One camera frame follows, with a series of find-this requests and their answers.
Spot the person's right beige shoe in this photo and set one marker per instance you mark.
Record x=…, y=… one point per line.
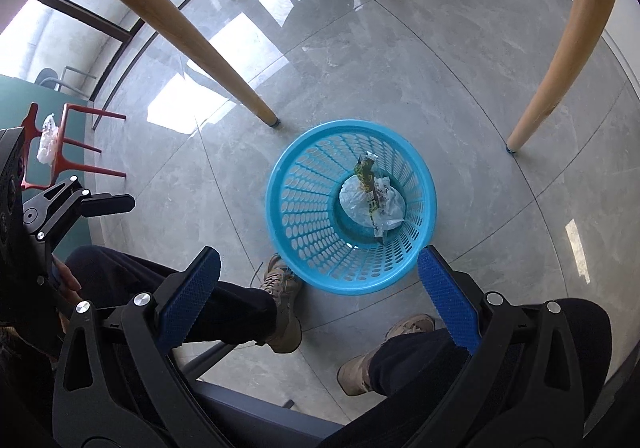
x=355, y=373

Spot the wooden table leg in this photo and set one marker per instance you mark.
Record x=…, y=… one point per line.
x=200, y=52
x=575, y=52

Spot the red chair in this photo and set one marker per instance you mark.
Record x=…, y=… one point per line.
x=90, y=112

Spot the person's left leg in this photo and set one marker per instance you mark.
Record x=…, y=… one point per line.
x=225, y=313

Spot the person's left beige shoe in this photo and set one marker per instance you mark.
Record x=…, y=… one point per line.
x=287, y=323

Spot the person's beige shoe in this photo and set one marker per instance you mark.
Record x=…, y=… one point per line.
x=287, y=323
x=355, y=373

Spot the dark grey metal frame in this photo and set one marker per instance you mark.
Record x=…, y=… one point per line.
x=260, y=413

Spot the white plastic bag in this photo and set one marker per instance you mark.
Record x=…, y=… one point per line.
x=350, y=203

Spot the crumpled clear plastic bag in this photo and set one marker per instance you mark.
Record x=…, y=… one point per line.
x=47, y=137

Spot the person's left hand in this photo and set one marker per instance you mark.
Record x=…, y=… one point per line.
x=68, y=282

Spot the green table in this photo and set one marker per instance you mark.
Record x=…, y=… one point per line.
x=15, y=102

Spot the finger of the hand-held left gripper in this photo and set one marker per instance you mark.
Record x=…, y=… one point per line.
x=110, y=205

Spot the green yellow snack wrapper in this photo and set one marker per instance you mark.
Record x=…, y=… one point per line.
x=366, y=177

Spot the grey blue chair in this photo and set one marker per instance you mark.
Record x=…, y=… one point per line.
x=47, y=77

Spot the dark window frame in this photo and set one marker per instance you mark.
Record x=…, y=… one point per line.
x=85, y=12

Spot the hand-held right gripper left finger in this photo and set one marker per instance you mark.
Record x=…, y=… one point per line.
x=187, y=298

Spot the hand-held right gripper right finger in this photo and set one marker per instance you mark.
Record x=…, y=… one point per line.
x=447, y=298

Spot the blue plastic basket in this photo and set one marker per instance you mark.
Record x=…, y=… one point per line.
x=305, y=248

